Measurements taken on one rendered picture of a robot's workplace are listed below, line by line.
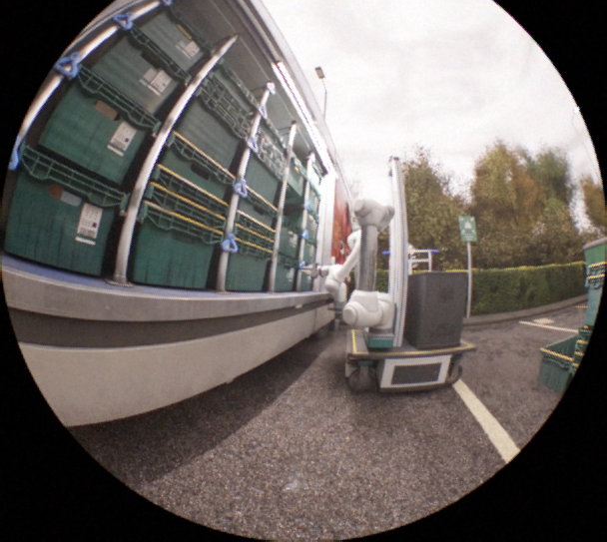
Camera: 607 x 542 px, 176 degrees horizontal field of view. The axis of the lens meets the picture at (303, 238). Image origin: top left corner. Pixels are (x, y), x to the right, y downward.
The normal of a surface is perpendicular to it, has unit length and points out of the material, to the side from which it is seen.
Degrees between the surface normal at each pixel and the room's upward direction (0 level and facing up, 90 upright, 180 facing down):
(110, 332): 90
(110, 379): 90
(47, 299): 90
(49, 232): 96
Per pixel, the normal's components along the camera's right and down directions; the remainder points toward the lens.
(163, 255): 0.93, 0.02
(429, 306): -0.22, -0.23
